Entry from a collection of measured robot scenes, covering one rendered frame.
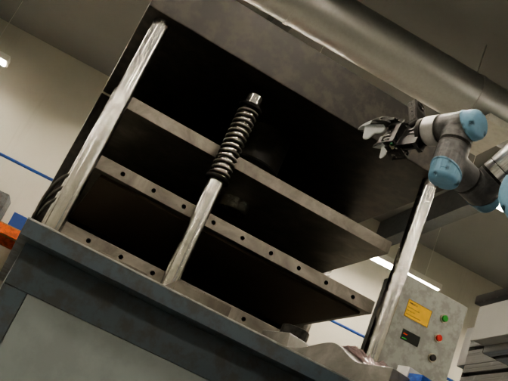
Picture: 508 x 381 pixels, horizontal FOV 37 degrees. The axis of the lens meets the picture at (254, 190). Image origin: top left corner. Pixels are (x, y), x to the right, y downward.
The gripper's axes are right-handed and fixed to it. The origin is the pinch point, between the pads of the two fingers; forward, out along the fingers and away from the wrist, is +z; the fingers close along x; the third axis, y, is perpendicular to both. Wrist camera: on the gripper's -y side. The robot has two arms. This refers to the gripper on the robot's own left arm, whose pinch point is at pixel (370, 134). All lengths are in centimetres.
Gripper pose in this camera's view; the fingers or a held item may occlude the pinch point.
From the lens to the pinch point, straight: 208.0
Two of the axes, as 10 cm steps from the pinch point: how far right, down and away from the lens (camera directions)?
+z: -6.3, 0.6, 7.7
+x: 6.3, 6.3, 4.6
